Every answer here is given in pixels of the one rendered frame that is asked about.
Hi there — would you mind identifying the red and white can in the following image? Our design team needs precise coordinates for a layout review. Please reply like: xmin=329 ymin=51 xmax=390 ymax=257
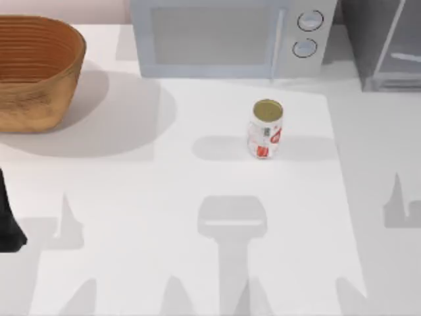
xmin=247 ymin=99 xmax=284 ymax=160

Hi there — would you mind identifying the pale microwave oven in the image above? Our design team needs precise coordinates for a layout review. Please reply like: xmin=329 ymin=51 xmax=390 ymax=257
xmin=129 ymin=0 xmax=339 ymax=80

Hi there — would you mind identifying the microwave oven door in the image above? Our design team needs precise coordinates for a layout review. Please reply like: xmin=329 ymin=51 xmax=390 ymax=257
xmin=129 ymin=0 xmax=290 ymax=80

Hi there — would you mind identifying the round microwave knob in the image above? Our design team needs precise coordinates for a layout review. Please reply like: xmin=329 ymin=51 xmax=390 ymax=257
xmin=291 ymin=37 xmax=318 ymax=59
xmin=297 ymin=9 xmax=325 ymax=32

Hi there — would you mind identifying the brown wicker basket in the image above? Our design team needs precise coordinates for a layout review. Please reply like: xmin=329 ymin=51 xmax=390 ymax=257
xmin=0 ymin=16 xmax=87 ymax=134

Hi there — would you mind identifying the microwave door handle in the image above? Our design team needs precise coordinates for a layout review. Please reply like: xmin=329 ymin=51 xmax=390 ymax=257
xmin=270 ymin=9 xmax=285 ymax=82

